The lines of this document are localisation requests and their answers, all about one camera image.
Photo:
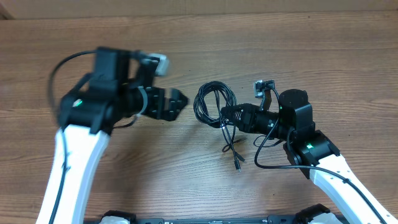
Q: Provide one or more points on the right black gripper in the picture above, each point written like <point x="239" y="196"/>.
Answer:
<point x="249" y="116"/>

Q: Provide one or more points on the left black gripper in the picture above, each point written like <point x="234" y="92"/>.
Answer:
<point x="155" y="109"/>

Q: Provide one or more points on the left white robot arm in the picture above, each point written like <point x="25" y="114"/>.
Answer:
<point x="120" y="86"/>

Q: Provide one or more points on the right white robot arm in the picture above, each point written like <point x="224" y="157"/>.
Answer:
<point x="310" y="151"/>

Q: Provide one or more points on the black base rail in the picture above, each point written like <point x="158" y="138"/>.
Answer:
<point x="315" y="214"/>

